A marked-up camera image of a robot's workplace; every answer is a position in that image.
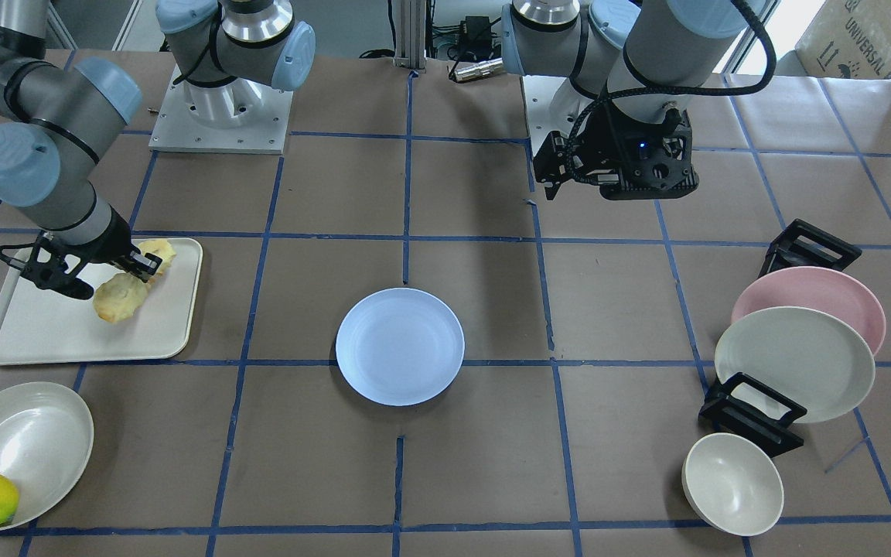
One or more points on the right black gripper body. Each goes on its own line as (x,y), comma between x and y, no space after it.
(107,246)

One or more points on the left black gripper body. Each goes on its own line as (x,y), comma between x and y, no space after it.
(606,147)

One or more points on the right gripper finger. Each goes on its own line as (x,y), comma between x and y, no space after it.
(56,275)
(141,265)

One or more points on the blue plate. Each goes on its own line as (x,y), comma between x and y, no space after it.
(400,347)

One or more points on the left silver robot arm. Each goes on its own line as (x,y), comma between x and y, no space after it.
(630,70)

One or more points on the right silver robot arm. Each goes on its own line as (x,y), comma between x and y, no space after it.
(59,123)

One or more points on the beige round plate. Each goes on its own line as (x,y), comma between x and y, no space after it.
(46,440)

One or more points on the pink plate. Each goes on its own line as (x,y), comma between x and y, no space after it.
(822,289)

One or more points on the cream plate in rack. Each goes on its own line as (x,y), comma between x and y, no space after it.
(810,357)

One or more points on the white rectangular tray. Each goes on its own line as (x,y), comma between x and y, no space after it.
(42,327)

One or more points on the silver cylindrical connector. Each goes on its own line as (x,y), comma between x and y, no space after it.
(476,71)

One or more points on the cardboard box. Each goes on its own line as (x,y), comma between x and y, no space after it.
(848,39)

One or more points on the black dish rack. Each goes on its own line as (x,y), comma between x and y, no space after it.
(744,406)

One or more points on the beige bowl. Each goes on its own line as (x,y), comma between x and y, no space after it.
(732,485)

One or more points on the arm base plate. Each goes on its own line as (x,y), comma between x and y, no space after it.
(551,104)
(238,118)

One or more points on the aluminium frame post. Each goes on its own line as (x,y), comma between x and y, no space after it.
(411,33)

